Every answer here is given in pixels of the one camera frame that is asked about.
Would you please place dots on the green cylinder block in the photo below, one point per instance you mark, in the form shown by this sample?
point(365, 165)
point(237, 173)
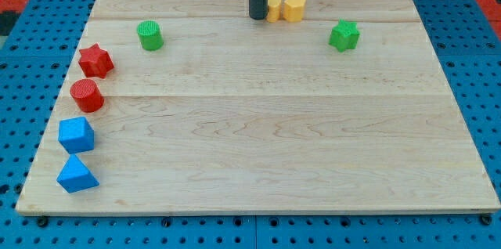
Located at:
point(149, 35)

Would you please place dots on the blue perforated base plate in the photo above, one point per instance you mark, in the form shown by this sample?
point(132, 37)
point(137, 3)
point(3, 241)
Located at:
point(34, 62)

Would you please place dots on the red cylinder block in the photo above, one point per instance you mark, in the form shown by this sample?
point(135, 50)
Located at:
point(87, 95)

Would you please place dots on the yellow block behind rod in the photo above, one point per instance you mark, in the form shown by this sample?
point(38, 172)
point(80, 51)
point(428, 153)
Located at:
point(274, 10)

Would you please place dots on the yellow hexagon block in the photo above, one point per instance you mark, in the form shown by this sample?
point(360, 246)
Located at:
point(293, 10)

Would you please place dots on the blue cube block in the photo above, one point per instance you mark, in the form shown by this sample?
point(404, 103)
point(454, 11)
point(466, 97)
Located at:
point(76, 135)

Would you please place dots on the blue triangle block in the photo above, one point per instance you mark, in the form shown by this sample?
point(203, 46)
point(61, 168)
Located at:
point(75, 176)

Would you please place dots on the light wooden board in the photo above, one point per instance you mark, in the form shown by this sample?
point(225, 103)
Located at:
point(234, 116)

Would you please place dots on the red star block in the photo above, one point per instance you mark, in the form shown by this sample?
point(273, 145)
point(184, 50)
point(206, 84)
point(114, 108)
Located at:
point(95, 62)

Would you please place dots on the green star block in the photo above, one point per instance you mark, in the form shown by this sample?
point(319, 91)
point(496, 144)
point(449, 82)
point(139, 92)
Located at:
point(344, 35)

